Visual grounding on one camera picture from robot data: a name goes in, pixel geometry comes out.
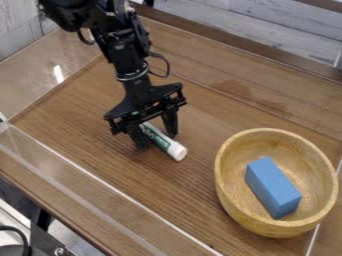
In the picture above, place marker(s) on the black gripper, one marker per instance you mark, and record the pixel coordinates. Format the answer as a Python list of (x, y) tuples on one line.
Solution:
[(145, 102)]

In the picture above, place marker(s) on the green Expo marker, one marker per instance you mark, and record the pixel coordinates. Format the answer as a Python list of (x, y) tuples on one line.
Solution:
[(167, 144)]

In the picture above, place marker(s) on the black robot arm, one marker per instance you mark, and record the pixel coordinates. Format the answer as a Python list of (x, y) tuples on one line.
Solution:
[(122, 38)]

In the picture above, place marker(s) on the brown wooden bowl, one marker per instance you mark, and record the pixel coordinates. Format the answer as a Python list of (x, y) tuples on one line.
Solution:
[(306, 166)]

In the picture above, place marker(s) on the blue foam block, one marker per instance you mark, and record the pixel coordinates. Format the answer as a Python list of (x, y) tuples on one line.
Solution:
[(273, 188)]

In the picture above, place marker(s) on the black metal table leg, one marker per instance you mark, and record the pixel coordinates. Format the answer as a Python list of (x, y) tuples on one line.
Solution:
[(45, 220)]

